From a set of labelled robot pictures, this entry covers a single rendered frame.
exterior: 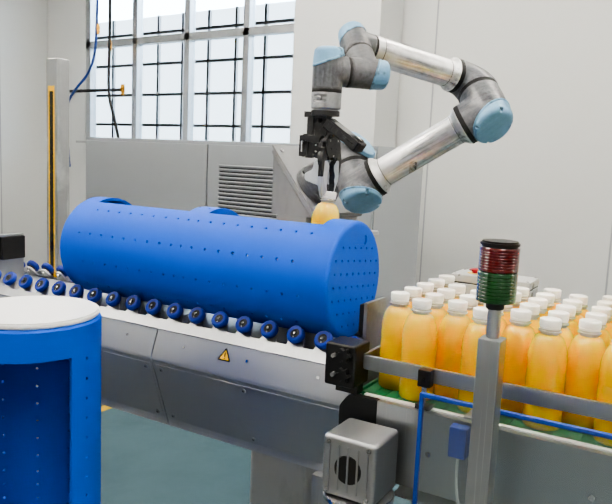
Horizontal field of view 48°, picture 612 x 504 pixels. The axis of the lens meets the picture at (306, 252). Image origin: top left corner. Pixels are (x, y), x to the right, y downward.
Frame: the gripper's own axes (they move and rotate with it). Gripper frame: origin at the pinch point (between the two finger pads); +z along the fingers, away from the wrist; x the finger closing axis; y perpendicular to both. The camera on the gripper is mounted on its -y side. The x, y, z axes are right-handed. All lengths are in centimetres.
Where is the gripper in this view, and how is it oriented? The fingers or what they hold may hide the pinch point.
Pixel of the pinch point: (328, 192)
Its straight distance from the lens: 174.8
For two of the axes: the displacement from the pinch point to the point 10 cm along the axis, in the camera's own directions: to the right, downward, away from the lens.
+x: -5.1, 1.0, -8.5
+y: -8.6, -1.2, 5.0
